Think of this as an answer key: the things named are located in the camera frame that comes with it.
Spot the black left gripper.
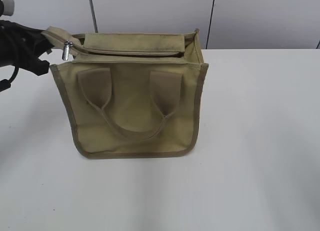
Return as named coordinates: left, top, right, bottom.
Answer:
left=0, top=20, right=54, bottom=76

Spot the silver zipper pull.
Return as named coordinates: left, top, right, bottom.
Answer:
left=62, top=40, right=73, bottom=61

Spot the yellow canvas tote bag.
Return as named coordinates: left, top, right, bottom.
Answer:
left=43, top=27, right=209, bottom=159

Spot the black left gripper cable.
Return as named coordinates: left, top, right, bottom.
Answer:
left=0, top=25, right=21, bottom=93

